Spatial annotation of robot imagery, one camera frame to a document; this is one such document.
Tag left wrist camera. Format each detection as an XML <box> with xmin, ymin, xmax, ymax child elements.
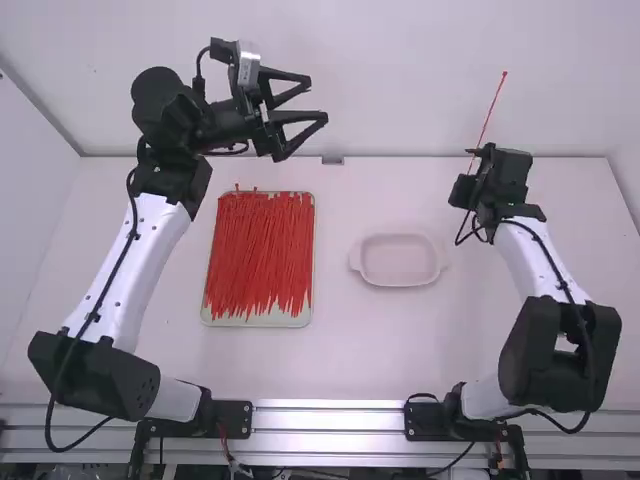
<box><xmin>227</xmin><ymin>40</ymin><xmax>265</xmax><ymax>95</ymax></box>

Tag row of orange cable ties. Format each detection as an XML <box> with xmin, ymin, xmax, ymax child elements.
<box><xmin>204</xmin><ymin>185</ymin><xmax>316</xmax><ymax>321</ymax></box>

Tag pale tray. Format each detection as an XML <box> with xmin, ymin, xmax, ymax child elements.
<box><xmin>199</xmin><ymin>188</ymin><xmax>317</xmax><ymax>330</ymax></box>

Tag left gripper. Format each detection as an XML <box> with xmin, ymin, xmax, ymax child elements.
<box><xmin>203</xmin><ymin>66</ymin><xmax>330</xmax><ymax>164</ymax></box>

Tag orange cable tie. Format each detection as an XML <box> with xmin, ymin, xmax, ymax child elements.
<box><xmin>452</xmin><ymin>71</ymin><xmax>510</xmax><ymax>247</ymax></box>

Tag black cable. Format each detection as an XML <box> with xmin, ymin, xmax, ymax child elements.
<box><xmin>43</xmin><ymin>344</ymin><xmax>119</xmax><ymax>453</ymax></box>
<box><xmin>519</xmin><ymin>405</ymin><xmax>594</xmax><ymax>435</ymax></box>
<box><xmin>192</xmin><ymin>37</ymin><xmax>236</xmax><ymax>94</ymax></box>

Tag white dish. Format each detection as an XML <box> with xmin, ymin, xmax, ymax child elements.
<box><xmin>347</xmin><ymin>230</ymin><xmax>454</xmax><ymax>289</ymax></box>

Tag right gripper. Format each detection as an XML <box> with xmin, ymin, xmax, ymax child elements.
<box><xmin>447</xmin><ymin>142</ymin><xmax>502</xmax><ymax>245</ymax></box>

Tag silver rails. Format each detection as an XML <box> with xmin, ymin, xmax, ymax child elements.
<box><xmin>0</xmin><ymin>397</ymin><xmax>640</xmax><ymax>459</ymax></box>

